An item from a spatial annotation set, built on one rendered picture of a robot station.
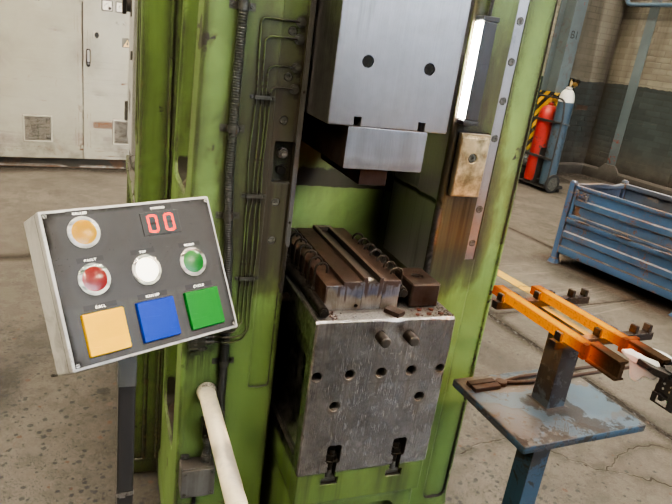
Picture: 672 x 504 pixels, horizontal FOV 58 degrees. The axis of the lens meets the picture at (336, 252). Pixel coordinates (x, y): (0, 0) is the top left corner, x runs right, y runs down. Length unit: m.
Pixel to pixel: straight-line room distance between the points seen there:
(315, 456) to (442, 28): 1.08
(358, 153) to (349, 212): 0.59
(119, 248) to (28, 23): 5.34
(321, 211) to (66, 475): 1.28
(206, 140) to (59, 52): 5.08
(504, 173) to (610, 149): 8.86
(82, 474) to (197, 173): 1.33
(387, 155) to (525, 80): 0.50
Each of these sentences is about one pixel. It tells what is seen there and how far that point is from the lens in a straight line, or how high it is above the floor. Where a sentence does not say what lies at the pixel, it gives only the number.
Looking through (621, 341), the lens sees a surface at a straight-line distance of 1.51.
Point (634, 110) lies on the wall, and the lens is 10.43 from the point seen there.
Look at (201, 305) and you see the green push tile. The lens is 1.22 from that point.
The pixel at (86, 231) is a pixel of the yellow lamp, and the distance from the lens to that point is 1.16.
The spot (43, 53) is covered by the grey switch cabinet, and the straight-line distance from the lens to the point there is 6.45.
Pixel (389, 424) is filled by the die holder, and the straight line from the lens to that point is 1.68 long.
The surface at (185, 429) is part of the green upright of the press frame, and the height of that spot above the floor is 0.50.
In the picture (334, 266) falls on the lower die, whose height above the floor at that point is 0.99.
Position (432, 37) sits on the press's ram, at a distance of 1.42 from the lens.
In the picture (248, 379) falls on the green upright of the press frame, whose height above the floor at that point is 0.64.
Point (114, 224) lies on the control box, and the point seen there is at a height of 1.17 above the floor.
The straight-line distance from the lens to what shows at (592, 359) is 1.43.
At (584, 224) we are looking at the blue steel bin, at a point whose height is 0.41.
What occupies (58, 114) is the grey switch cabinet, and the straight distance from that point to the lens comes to 6.52.
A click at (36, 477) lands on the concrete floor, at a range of 2.44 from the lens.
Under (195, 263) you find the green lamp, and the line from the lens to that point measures 1.24.
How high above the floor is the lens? 1.54
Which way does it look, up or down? 19 degrees down
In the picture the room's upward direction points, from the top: 8 degrees clockwise
